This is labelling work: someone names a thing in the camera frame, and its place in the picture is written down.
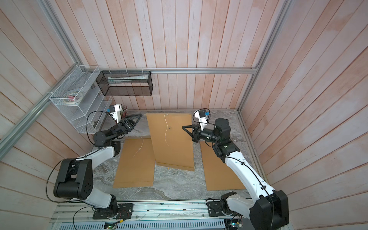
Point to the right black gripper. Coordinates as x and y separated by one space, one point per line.
196 135

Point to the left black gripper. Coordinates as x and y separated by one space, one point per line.
129 127

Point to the brown kraft file bag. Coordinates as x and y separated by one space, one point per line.
136 165

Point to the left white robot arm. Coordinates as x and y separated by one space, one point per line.
75 179

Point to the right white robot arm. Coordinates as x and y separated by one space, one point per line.
268 209

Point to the red metal pencil bucket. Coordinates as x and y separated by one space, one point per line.
124 111

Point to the tape roll on shelf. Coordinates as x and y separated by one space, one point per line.
72 98

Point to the black mesh wall basket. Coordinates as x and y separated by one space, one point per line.
125 83

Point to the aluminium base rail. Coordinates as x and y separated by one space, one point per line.
142 210

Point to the horizontal aluminium wall rail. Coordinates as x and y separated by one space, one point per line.
242 70

